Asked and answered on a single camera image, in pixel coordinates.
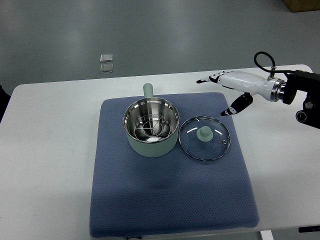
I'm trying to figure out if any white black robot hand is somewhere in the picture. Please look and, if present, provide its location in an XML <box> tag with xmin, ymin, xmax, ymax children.
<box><xmin>196</xmin><ymin>70</ymin><xmax>286</xmax><ymax>116</ymax></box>

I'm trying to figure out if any glass lid with green knob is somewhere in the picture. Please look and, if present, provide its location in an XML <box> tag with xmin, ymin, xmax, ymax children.
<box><xmin>178</xmin><ymin>115</ymin><xmax>231</xmax><ymax>161</ymax></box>

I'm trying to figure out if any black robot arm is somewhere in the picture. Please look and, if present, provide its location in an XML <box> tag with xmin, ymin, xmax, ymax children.
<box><xmin>282</xmin><ymin>70</ymin><xmax>320</xmax><ymax>129</ymax></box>

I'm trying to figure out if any mint green pot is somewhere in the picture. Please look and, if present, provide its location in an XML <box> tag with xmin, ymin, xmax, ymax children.
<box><xmin>123</xmin><ymin>83</ymin><xmax>180</xmax><ymax>158</ymax></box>

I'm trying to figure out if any cardboard box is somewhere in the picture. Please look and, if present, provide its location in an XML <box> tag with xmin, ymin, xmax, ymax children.
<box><xmin>283</xmin><ymin>0</ymin><xmax>320</xmax><ymax>13</ymax></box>

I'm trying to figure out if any white table leg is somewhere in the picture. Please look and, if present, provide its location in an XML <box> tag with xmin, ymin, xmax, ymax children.
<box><xmin>259</xmin><ymin>230</ymin><xmax>274</xmax><ymax>240</ymax></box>

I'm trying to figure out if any lower metal floor plate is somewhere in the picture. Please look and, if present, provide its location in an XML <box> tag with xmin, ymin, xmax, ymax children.
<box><xmin>99</xmin><ymin>63</ymin><xmax>114</xmax><ymax>74</ymax></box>

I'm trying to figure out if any metal floor plate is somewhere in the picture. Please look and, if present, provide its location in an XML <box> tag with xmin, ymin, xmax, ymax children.
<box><xmin>99</xmin><ymin>63</ymin><xmax>114</xmax><ymax>74</ymax></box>
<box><xmin>100</xmin><ymin>53</ymin><xmax>113</xmax><ymax>63</ymax></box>

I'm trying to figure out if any upper metal floor plate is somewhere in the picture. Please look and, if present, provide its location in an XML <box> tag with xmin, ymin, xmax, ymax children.
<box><xmin>100</xmin><ymin>53</ymin><xmax>113</xmax><ymax>63</ymax></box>

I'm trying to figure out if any blue fabric mat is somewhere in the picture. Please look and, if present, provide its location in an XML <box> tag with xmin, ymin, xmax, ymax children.
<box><xmin>89</xmin><ymin>92</ymin><xmax>259</xmax><ymax>238</ymax></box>

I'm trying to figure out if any person in black clothes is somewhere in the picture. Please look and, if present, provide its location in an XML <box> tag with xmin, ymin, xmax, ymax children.
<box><xmin>0</xmin><ymin>85</ymin><xmax>11</xmax><ymax>120</ymax></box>

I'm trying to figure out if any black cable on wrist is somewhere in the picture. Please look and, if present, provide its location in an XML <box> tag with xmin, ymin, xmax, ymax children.
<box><xmin>253</xmin><ymin>51</ymin><xmax>296</xmax><ymax>81</ymax></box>

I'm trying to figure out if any wire steamer rack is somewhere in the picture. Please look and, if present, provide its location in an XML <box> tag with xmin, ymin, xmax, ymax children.
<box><xmin>132</xmin><ymin>114</ymin><xmax>172</xmax><ymax>141</ymax></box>

